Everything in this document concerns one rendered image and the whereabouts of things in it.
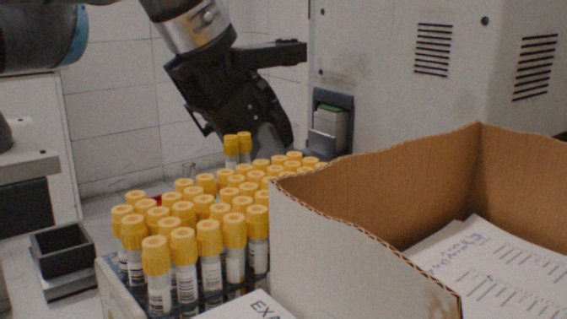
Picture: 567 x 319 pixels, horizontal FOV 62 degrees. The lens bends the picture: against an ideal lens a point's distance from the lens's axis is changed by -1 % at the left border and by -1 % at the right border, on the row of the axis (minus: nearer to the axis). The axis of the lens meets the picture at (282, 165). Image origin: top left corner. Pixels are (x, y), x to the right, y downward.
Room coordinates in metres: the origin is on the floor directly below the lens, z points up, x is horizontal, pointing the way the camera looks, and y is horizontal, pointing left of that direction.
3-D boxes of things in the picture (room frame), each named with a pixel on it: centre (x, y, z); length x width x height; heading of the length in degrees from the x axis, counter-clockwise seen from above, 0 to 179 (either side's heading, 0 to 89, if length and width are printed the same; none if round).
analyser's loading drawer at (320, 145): (0.67, -0.09, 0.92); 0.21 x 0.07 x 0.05; 127
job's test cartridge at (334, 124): (0.65, -0.07, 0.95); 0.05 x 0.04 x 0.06; 37
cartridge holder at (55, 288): (0.40, 0.21, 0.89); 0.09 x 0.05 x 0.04; 35
